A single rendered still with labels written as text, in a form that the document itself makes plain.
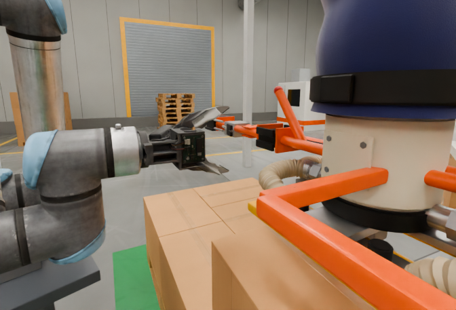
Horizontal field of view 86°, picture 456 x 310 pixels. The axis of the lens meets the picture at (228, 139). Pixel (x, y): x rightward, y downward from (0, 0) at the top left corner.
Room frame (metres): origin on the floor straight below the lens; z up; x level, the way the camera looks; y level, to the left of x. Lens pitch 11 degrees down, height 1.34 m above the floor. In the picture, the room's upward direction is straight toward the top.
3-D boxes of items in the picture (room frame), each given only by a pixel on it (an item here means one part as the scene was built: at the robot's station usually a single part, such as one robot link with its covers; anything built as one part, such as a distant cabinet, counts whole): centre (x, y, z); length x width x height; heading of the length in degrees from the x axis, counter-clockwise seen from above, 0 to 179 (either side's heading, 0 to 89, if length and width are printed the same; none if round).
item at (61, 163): (0.40, 0.26, 1.23); 0.12 x 0.09 x 0.10; 117
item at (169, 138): (0.47, 0.11, 1.23); 0.12 x 0.09 x 0.08; 117
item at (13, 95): (6.76, 5.05, 0.87); 1.20 x 1.01 x 1.74; 23
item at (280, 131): (0.61, -0.13, 1.23); 0.10 x 0.08 x 0.06; 118
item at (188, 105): (8.25, 1.78, 0.65); 1.29 x 1.10 x 1.30; 23
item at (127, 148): (0.44, 0.19, 1.23); 0.09 x 0.05 x 0.10; 27
